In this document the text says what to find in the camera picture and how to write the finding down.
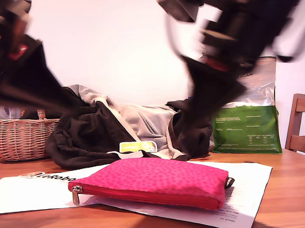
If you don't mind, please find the red fabric zip bag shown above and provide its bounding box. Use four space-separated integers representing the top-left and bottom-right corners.
67 154 236 216

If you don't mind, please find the silver zipper pull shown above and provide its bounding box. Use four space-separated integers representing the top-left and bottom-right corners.
71 185 84 206

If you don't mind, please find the silver green Canagan food bag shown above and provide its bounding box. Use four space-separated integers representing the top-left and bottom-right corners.
208 55 283 157

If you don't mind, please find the dark brown grey-lined hoodie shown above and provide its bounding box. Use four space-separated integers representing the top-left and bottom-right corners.
43 79 215 171

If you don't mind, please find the printed text paper sheet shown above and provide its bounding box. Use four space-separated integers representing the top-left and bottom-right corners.
76 157 275 228

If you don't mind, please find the orange LeRobot sticker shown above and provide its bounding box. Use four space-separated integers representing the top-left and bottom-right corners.
118 140 158 154

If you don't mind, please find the wooden chair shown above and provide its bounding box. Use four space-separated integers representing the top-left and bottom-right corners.
282 92 305 157

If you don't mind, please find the wicker basket with handle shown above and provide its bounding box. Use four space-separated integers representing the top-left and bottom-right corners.
0 108 62 162

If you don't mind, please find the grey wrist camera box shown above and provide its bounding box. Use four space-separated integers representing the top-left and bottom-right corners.
156 0 200 25

